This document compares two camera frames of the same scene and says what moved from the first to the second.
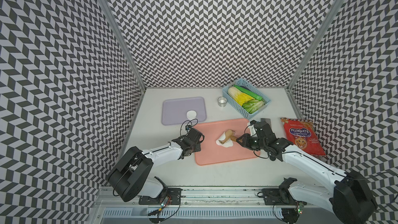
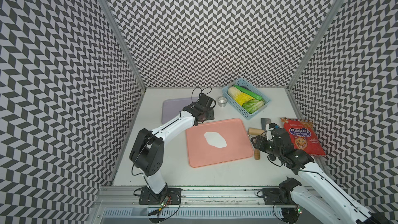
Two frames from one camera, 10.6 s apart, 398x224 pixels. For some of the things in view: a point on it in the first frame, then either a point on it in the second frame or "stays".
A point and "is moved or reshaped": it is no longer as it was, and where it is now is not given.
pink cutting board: (211, 152) stays
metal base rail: (108, 197) stays
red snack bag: (301, 133) stays
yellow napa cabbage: (240, 97) stays
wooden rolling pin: (228, 134) is moved or reshaped
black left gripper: (198, 148) to (211, 112)
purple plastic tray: (174, 110) stays
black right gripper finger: (246, 142) to (260, 148)
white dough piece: (228, 144) to (214, 138)
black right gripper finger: (246, 137) to (256, 141)
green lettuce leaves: (254, 106) stays
